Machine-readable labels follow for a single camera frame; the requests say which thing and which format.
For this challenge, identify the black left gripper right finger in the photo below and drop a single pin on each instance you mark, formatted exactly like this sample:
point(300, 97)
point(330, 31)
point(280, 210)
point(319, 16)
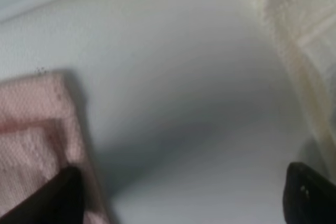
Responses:
point(308, 197)

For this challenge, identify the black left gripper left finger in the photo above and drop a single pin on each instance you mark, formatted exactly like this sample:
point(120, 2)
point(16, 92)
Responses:
point(61, 200)

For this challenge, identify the pink towel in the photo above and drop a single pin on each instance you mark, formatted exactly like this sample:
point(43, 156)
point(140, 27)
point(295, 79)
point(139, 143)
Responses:
point(40, 135)

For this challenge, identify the white towel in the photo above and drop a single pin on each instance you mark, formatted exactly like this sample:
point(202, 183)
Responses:
point(303, 32)

